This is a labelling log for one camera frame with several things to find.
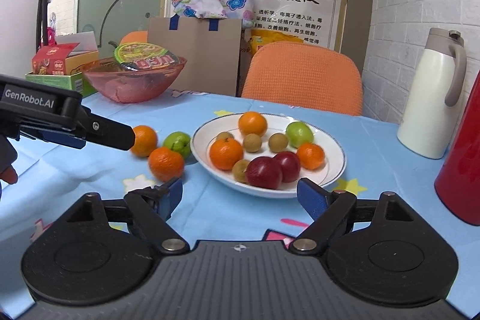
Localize white porcelain plate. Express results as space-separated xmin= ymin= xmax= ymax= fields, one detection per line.
xmin=190 ymin=113 xmax=347 ymax=199

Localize orange chair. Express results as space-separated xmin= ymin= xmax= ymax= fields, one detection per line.
xmin=241 ymin=41 xmax=363 ymax=116
xmin=120 ymin=30 xmax=148 ymax=45

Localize pink plastic bowl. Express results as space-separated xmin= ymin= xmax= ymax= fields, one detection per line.
xmin=81 ymin=58 xmax=186 ymax=103

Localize tangerine with stem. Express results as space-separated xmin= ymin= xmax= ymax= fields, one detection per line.
xmin=209 ymin=137 xmax=244 ymax=171

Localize brown cardboard box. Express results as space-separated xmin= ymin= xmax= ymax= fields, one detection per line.
xmin=148 ymin=15 xmax=242 ymax=97

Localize bright red plum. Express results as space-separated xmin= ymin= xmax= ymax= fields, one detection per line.
xmin=246 ymin=157 xmax=282 ymax=190

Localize large green apple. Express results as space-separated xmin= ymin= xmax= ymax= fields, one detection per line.
xmin=286 ymin=121 xmax=314 ymax=149

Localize black floor stand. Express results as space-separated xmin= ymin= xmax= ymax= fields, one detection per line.
xmin=35 ymin=0 xmax=48 ymax=51

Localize red snack box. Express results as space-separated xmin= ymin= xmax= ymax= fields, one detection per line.
xmin=32 ymin=43 xmax=78 ymax=76

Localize back round orange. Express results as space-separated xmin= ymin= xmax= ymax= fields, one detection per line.
xmin=129 ymin=125 xmax=158 ymax=157

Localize white thermos jug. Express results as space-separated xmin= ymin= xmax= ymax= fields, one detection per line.
xmin=397 ymin=28 xmax=467 ymax=159

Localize small green apple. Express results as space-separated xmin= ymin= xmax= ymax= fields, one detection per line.
xmin=162 ymin=132 xmax=191 ymax=160

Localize yellow snack bag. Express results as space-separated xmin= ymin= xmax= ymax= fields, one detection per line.
xmin=248 ymin=28 xmax=304 ymax=55

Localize green cardboard box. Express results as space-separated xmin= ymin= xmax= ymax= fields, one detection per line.
xmin=25 ymin=72 xmax=97 ymax=97

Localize bumpy middle tangerine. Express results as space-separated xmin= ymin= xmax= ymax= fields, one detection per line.
xmin=148 ymin=147 xmax=185 ymax=182

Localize person's left hand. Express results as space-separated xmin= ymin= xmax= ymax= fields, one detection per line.
xmin=0 ymin=136 xmax=18 ymax=184

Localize dark red plum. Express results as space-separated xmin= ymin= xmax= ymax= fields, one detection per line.
xmin=273 ymin=151 xmax=301 ymax=183

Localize instant noodle cup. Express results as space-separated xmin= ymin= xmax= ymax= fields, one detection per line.
xmin=114 ymin=42 xmax=181 ymax=71

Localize small brown longan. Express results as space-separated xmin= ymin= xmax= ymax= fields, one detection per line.
xmin=232 ymin=159 xmax=250 ymax=184

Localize red thermos bottle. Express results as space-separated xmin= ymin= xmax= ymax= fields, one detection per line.
xmin=434 ymin=79 xmax=480 ymax=226

